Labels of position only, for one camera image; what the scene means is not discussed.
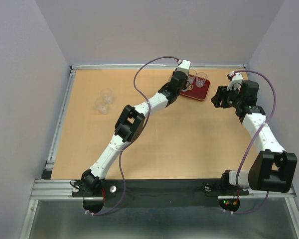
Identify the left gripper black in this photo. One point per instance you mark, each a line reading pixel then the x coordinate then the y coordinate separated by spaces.
pixel 184 86

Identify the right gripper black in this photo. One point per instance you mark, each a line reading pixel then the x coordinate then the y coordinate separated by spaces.
pixel 216 99

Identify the clear shot glass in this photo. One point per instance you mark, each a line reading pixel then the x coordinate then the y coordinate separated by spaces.
pixel 192 74
pixel 101 106
pixel 107 95
pixel 200 80
pixel 190 80

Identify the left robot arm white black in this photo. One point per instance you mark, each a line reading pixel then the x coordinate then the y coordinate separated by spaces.
pixel 128 128

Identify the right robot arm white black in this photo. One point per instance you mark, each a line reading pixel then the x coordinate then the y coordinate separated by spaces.
pixel 273 169

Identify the red tray gold emblem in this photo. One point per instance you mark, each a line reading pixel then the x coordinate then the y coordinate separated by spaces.
pixel 196 93

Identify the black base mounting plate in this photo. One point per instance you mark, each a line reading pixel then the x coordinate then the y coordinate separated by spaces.
pixel 160 193

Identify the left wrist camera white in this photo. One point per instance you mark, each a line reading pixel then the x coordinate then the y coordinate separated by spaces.
pixel 183 66

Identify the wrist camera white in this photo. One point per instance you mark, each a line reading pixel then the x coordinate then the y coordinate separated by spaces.
pixel 183 66
pixel 235 81

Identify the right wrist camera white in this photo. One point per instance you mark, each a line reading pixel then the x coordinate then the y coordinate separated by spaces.
pixel 235 81

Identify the aluminium table frame rail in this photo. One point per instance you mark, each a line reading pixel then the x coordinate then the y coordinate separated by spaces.
pixel 189 140

